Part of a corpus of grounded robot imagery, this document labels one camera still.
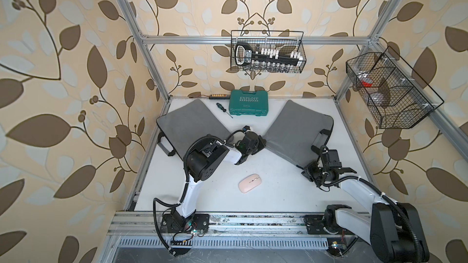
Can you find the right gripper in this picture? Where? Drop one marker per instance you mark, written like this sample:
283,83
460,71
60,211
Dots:
307,172

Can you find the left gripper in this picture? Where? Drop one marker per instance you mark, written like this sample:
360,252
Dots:
259,140

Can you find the pink computer mouse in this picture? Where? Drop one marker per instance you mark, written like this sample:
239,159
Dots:
249,183

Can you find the grey laptop bag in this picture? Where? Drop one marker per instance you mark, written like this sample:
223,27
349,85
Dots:
298,133
183,126

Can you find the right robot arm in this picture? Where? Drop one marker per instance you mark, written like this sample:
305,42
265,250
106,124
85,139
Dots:
391,228

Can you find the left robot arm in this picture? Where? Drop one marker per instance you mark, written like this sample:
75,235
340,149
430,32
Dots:
203,158

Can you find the green tool case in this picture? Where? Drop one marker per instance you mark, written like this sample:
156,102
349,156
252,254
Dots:
253,103

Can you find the green black screwdriver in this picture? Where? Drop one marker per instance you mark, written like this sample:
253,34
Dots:
223,109

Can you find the black screwdriver bit holder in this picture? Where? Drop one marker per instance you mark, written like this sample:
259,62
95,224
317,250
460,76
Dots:
219,96

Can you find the small circuit board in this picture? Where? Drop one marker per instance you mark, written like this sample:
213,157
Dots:
336,250

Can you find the red item in basket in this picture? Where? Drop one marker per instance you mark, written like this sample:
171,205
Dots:
365,81

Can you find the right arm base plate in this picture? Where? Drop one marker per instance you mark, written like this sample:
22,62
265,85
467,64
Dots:
315,226

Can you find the back wire basket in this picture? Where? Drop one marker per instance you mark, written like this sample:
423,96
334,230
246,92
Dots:
285,41

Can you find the wire basket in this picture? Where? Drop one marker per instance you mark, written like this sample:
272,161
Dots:
285,41
401,96

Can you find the black socket rail set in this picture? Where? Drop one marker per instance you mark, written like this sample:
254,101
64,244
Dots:
245,54

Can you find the right wire basket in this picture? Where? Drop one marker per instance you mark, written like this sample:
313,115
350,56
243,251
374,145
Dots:
401,96

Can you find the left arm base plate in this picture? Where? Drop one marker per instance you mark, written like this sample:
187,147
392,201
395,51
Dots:
196,223

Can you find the white slotted cable duct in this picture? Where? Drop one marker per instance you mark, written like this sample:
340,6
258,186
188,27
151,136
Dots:
261,243

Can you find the aluminium frame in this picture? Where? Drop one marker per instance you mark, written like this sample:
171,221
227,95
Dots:
186,43

